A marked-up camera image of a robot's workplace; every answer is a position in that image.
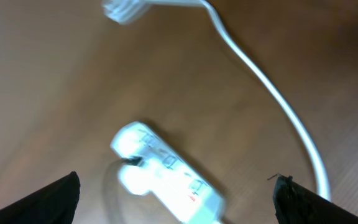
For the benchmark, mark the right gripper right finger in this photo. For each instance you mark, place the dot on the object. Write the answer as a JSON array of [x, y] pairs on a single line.
[[295, 204]]

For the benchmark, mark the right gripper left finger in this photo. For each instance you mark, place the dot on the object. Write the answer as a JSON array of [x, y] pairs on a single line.
[[54, 203]]

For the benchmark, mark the white charger adapter plug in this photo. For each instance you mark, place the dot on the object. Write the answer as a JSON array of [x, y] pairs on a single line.
[[136, 180]]

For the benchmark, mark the white power strip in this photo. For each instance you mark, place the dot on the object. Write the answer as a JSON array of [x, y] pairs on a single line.
[[183, 191]]

